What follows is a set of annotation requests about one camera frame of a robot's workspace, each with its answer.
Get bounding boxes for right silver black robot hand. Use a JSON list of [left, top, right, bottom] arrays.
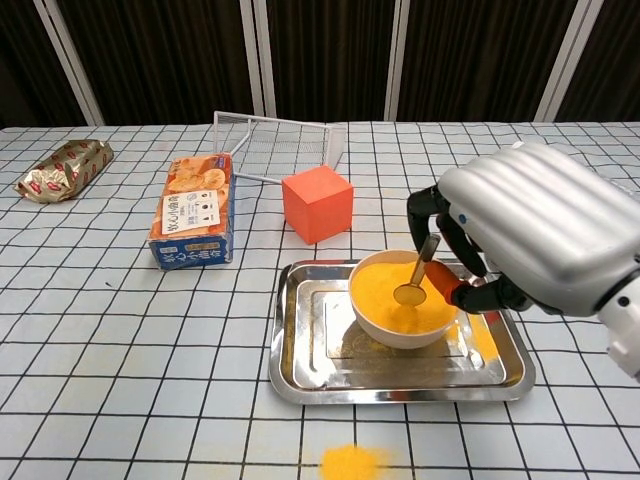
[[405, 142, 640, 317]]

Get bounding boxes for metal spoon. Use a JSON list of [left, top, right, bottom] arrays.
[[392, 233, 442, 307]]

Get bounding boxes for beige bowl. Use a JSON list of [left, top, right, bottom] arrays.
[[348, 249, 466, 350]]

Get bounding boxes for rectangular steel tray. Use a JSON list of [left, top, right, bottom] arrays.
[[268, 258, 537, 406]]

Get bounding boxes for white grid-pattern tablecloth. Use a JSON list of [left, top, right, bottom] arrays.
[[0, 121, 640, 480]]

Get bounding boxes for yellow powder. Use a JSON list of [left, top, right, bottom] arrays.
[[350, 254, 460, 335]]

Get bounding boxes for orange cube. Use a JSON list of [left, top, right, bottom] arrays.
[[281, 165, 355, 246]]

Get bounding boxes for small yellow powder spill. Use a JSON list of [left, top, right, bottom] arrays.
[[319, 442, 396, 480]]

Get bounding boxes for orange blue cookie box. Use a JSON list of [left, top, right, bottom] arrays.
[[148, 153, 236, 272]]

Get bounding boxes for dark folding screen white frames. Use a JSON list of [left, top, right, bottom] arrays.
[[0, 0, 640, 129]]

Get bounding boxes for gold foil snack bag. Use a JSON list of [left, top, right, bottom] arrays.
[[13, 139, 115, 203]]

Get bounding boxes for white wire mesh basket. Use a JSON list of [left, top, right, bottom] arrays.
[[213, 110, 348, 185]]

